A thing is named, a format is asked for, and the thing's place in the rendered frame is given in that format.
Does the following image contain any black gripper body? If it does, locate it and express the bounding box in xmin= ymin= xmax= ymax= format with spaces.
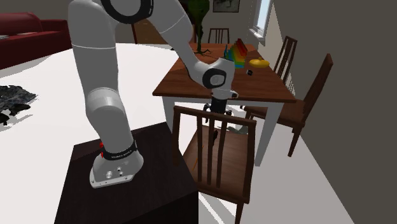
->
xmin=211 ymin=96 xmax=227 ymax=114

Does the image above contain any brown wooden slat-back chair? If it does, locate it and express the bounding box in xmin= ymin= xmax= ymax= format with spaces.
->
xmin=243 ymin=53 xmax=334 ymax=158
xmin=207 ymin=27 xmax=230 ymax=45
xmin=272 ymin=35 xmax=298 ymax=84
xmin=172 ymin=105 xmax=257 ymax=224

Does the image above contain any brown wooden dining table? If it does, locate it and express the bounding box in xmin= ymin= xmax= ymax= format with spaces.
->
xmin=152 ymin=43 xmax=297 ymax=167

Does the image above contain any rainbow coloured fan stack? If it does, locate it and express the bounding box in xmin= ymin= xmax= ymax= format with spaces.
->
xmin=223 ymin=38 xmax=248 ymax=69

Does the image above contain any yellow lidded dish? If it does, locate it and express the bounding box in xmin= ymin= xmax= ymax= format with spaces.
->
xmin=249 ymin=57 xmax=270 ymax=69

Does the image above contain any green plant sculpture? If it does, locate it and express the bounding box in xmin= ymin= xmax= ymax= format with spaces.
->
xmin=187 ymin=0 xmax=214 ymax=57

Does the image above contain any white framed window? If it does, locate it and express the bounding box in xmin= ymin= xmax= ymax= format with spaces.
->
xmin=249 ymin=0 xmax=274 ymax=39

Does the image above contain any dark robot stand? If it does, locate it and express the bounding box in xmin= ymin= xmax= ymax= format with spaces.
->
xmin=53 ymin=122 xmax=200 ymax=224

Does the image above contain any dark crumpled cloth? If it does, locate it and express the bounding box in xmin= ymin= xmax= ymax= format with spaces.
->
xmin=0 ymin=85 xmax=38 ymax=126

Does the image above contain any dark red sofa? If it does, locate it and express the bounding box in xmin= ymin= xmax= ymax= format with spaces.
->
xmin=0 ymin=11 xmax=73 ymax=70

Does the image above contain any dark framed wall picture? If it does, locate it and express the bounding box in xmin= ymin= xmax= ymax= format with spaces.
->
xmin=212 ymin=0 xmax=240 ymax=13

